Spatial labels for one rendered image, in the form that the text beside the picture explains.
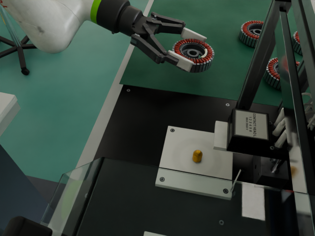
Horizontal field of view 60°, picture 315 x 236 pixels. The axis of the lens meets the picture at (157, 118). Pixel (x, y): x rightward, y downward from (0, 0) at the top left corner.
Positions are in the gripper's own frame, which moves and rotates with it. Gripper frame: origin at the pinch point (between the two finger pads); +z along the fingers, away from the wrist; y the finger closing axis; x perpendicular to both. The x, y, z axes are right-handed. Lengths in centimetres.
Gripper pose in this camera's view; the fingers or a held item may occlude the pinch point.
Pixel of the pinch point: (191, 51)
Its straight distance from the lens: 75.1
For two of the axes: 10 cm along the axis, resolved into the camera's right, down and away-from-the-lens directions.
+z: 8.9, 4.5, -0.5
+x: 2.4, -5.6, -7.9
